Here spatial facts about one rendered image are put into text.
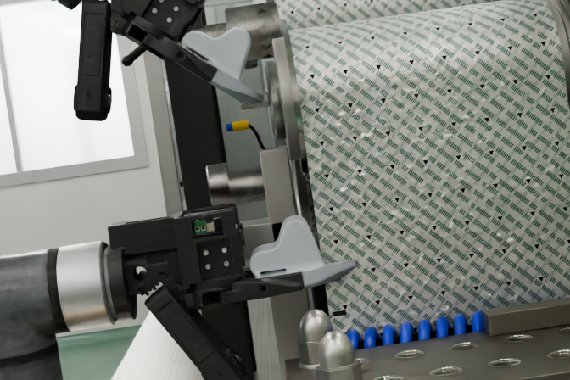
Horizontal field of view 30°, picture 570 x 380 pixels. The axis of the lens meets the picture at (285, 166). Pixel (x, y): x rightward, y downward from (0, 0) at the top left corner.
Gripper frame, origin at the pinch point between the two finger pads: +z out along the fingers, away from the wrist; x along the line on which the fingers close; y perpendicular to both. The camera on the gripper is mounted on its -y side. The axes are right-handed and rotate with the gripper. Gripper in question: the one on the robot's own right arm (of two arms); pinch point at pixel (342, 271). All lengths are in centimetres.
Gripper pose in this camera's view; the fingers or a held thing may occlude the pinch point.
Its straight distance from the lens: 95.0
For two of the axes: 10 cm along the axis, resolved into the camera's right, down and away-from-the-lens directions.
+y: -1.4, -9.9, -0.5
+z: 9.9, -1.4, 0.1
